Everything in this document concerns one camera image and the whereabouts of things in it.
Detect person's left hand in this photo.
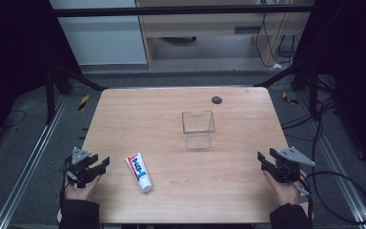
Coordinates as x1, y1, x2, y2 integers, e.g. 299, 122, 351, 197
63, 173, 102, 201

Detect aluminium floor rail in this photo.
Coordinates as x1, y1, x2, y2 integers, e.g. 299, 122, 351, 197
0, 94, 71, 229
295, 91, 366, 229

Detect clear plastic container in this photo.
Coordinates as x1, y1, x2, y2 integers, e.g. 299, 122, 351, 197
181, 110, 216, 151

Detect black hanging cables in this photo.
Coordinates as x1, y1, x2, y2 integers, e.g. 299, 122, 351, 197
254, 11, 297, 69

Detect yellow black tape strip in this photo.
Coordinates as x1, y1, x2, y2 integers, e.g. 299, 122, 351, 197
281, 91, 300, 106
77, 94, 91, 112

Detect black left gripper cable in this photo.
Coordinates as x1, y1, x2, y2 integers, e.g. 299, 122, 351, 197
58, 155, 74, 206

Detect black floor cable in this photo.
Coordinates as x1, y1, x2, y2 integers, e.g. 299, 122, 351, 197
0, 109, 28, 130

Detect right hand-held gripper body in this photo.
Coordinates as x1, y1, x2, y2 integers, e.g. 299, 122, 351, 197
268, 145, 316, 185

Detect white toothpaste tube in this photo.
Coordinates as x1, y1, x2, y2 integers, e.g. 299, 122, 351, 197
124, 152, 153, 195

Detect black frame crossbar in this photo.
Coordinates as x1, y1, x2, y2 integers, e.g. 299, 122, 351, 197
49, 4, 315, 19

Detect person's right hand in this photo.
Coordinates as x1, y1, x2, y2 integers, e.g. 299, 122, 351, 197
262, 169, 309, 207

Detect black metal stand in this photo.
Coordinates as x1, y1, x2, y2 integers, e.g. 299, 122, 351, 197
43, 58, 109, 126
253, 58, 320, 121

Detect white cabinet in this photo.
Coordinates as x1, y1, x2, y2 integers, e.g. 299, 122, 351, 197
49, 0, 149, 67

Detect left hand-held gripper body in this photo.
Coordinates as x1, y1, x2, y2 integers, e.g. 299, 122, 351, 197
64, 146, 97, 189

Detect black floor cables bundle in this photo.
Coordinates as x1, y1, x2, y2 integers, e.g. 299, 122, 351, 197
280, 97, 338, 179

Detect light wooden desk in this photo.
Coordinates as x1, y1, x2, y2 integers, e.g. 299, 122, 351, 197
134, 0, 316, 70

